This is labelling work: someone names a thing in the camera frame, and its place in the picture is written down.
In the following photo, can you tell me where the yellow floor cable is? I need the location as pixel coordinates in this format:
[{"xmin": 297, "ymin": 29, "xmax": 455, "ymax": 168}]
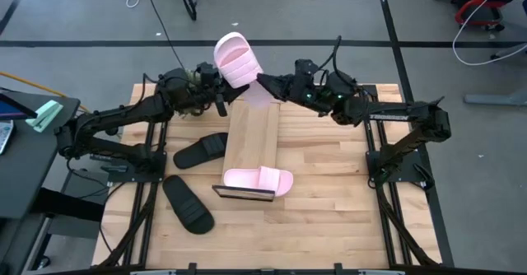
[{"xmin": 0, "ymin": 71, "xmax": 90, "ymax": 114}]

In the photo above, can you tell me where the thin black floor cable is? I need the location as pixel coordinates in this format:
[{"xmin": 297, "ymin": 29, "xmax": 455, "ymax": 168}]
[{"xmin": 142, "ymin": 0, "xmax": 186, "ymax": 70}]

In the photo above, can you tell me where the long white floor cable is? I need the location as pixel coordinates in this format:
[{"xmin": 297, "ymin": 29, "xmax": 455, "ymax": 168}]
[{"xmin": 451, "ymin": 0, "xmax": 527, "ymax": 67}]

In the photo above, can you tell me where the black aluminium table frame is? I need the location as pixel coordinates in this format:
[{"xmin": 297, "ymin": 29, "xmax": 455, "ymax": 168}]
[{"xmin": 98, "ymin": 83, "xmax": 456, "ymax": 275}]

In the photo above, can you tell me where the pink slide sandal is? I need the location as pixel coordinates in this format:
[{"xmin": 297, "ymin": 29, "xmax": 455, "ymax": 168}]
[
  {"xmin": 212, "ymin": 31, "xmax": 273, "ymax": 110},
  {"xmin": 222, "ymin": 165, "xmax": 295, "ymax": 198}
]

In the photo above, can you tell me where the small white handheld device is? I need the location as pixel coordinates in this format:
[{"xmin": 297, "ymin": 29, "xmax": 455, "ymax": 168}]
[{"xmin": 0, "ymin": 119, "xmax": 16, "ymax": 156}]

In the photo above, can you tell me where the black side desk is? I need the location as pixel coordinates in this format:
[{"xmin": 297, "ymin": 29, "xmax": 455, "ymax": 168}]
[{"xmin": 0, "ymin": 86, "xmax": 82, "ymax": 275}]

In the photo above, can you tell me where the black strap loop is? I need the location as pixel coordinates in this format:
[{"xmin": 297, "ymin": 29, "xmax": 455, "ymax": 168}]
[{"xmin": 180, "ymin": 0, "xmax": 198, "ymax": 21}]

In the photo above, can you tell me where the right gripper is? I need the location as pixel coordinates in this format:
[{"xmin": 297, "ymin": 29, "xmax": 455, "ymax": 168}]
[{"xmin": 255, "ymin": 58, "xmax": 320, "ymax": 105}]

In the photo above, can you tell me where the wooden shelf with black frame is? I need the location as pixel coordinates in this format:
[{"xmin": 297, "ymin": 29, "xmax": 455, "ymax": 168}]
[{"xmin": 212, "ymin": 97, "xmax": 282, "ymax": 203}]

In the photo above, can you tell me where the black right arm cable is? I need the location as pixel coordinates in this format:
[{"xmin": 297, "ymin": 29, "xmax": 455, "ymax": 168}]
[{"xmin": 324, "ymin": 35, "xmax": 345, "ymax": 81}]

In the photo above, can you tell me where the black slide sandal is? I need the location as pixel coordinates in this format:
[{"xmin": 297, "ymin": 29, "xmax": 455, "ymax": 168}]
[
  {"xmin": 172, "ymin": 132, "xmax": 229, "ymax": 170},
  {"xmin": 161, "ymin": 175, "xmax": 216, "ymax": 235}
]

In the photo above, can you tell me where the tablet with blue screen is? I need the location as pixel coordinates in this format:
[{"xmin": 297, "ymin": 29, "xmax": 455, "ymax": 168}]
[{"xmin": 0, "ymin": 92, "xmax": 39, "ymax": 120}]

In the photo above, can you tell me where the mint green stapler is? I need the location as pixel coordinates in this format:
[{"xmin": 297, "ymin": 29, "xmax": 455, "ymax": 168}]
[{"xmin": 25, "ymin": 100, "xmax": 64, "ymax": 133}]

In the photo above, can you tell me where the grey desk foot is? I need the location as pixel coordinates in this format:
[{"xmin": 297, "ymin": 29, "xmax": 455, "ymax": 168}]
[{"xmin": 464, "ymin": 42, "xmax": 527, "ymax": 107}]

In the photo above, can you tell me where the green potted plant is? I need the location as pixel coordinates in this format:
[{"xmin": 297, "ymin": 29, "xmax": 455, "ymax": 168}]
[{"xmin": 175, "ymin": 67, "xmax": 207, "ymax": 118}]

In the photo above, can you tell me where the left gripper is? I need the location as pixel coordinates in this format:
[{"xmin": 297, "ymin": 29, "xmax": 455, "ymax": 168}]
[{"xmin": 192, "ymin": 81, "xmax": 251, "ymax": 118}]

